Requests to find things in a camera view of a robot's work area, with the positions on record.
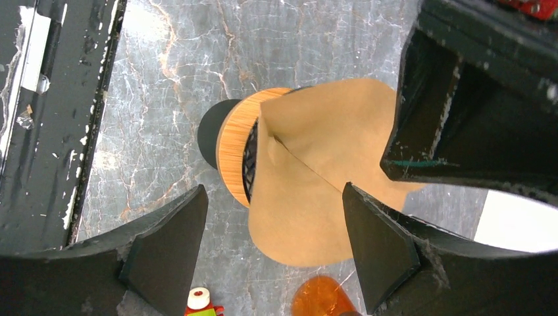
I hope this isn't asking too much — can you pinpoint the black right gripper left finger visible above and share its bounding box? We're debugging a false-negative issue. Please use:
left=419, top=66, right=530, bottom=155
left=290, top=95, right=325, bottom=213
left=1, top=185, right=209, bottom=315

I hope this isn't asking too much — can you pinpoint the brown paper coffee filter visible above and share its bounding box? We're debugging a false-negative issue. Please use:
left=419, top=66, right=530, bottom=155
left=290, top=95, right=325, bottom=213
left=248, top=78, right=422, bottom=267

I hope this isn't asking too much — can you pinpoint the colourful toy car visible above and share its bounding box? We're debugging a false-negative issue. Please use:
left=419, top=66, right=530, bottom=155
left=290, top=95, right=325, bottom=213
left=184, top=287, right=224, bottom=316

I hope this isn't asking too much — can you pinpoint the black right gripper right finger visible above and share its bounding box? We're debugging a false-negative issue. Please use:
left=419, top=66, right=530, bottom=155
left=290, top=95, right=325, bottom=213
left=342, top=183, right=557, bottom=315

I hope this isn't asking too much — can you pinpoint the blue plastic coffee dripper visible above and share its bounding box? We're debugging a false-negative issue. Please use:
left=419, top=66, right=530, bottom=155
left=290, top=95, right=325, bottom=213
left=241, top=120, right=258, bottom=202

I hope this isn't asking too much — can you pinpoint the orange glass carafe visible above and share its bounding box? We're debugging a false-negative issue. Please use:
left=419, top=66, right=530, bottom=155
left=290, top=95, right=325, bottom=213
left=291, top=275, right=361, bottom=316

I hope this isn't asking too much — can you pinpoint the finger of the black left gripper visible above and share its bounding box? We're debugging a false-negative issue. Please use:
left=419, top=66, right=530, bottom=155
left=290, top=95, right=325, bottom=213
left=380, top=1, right=557, bottom=205

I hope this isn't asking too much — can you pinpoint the light wooden ring holder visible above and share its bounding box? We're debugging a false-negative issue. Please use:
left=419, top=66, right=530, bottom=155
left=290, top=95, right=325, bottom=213
left=216, top=87, right=292, bottom=207

